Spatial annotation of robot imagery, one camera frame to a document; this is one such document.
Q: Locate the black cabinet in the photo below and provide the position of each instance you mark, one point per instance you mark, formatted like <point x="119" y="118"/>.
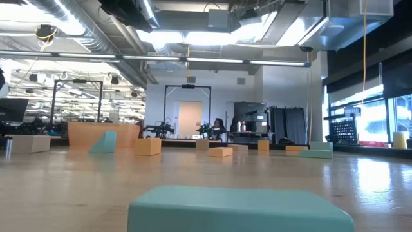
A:
<point x="254" y="109"/>

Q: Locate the small orange cube block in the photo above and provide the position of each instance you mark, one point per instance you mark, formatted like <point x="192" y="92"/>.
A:
<point x="263" y="145"/>

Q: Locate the teal brick block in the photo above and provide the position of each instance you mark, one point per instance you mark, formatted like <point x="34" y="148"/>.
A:
<point x="322" y="145"/>

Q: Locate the black background robot arm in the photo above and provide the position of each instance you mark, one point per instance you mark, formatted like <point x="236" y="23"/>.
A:
<point x="205" y="130"/>
<point x="161" y="129"/>

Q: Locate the black monitor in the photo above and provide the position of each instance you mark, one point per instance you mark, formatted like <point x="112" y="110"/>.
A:
<point x="13" y="109"/>

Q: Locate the orange long brick block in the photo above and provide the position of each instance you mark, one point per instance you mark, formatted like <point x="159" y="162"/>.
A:
<point x="294" y="148"/>

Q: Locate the teal slab block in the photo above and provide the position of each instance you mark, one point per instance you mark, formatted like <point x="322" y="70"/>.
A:
<point x="315" y="154"/>

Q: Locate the beige arch block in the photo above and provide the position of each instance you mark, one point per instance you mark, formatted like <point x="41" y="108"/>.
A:
<point x="202" y="144"/>

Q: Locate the long ceiling light bar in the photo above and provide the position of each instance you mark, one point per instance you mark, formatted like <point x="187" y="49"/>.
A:
<point x="151" y="58"/>

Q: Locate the orange plastic bin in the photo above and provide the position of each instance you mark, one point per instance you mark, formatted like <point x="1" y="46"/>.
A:
<point x="83" y="133"/>

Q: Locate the black aluminium table frame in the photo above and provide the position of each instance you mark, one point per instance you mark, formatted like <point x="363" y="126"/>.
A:
<point x="180" y="145"/>

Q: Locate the silver spiral ventilation duct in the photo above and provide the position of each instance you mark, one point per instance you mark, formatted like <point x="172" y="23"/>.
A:
<point x="96" y="35"/>

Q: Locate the large silver air duct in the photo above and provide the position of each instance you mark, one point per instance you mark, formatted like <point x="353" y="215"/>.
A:
<point x="338" y="19"/>

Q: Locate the black gantry frame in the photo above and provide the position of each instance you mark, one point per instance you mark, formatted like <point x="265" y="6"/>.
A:
<point x="188" y="86"/>
<point x="78" y="81"/>

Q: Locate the large orange cube block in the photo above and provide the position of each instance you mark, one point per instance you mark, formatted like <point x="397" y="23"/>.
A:
<point x="147" y="147"/>

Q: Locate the person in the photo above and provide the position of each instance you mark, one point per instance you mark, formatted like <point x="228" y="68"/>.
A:
<point x="219" y="125"/>

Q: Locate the white bottle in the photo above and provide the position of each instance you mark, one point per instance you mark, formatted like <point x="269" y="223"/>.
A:
<point x="244" y="127"/>
<point x="239" y="127"/>

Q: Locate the metal cylinder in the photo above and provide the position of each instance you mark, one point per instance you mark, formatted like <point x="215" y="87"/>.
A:
<point x="8" y="146"/>

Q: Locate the dark grey curtain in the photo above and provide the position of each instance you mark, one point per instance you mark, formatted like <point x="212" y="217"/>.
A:
<point x="293" y="125"/>

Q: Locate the red object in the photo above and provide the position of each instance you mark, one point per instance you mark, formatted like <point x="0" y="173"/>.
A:
<point x="373" y="144"/>

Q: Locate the teal wedge block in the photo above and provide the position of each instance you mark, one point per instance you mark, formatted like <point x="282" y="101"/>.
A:
<point x="106" y="143"/>

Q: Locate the beige door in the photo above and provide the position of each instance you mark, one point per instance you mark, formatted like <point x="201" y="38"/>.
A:
<point x="190" y="117"/>

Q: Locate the black perforated crate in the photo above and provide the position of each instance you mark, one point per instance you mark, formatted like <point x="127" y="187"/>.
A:
<point x="342" y="132"/>

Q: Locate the large beige rectangular block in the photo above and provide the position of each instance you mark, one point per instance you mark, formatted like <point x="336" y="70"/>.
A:
<point x="29" y="144"/>

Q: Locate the large teal rectangular block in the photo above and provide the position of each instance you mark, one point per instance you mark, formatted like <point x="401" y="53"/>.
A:
<point x="225" y="209"/>

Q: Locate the yellow container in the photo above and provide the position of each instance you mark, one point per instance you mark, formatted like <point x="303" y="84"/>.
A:
<point x="400" y="140"/>

